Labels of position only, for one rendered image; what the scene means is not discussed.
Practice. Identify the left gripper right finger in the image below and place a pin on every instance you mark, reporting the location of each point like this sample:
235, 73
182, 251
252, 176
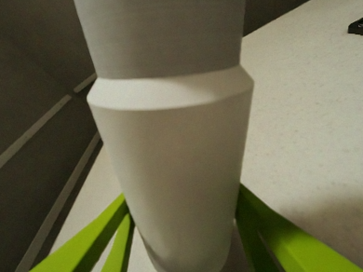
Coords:
293, 247

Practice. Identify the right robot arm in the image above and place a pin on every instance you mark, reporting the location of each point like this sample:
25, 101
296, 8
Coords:
356, 27

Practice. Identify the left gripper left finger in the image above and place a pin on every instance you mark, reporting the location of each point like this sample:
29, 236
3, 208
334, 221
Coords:
81, 252

